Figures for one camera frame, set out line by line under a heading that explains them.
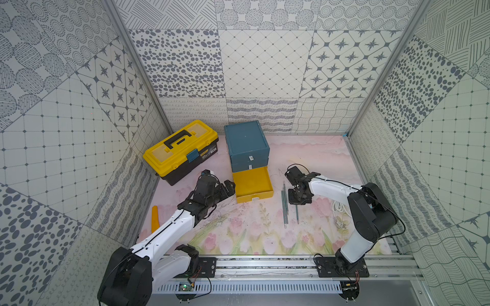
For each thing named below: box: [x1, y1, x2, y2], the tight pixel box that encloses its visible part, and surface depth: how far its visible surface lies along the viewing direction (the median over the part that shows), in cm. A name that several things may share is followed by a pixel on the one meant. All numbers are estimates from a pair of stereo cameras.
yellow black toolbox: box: [142, 119, 220, 186], surface depth 94 cm
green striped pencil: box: [281, 180, 288, 229], surface depth 92 cm
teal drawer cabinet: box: [224, 119, 270, 173], surface depth 90 cm
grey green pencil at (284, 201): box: [281, 180, 289, 229], surface depth 92 cm
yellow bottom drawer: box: [232, 166, 274, 204], surface depth 99 cm
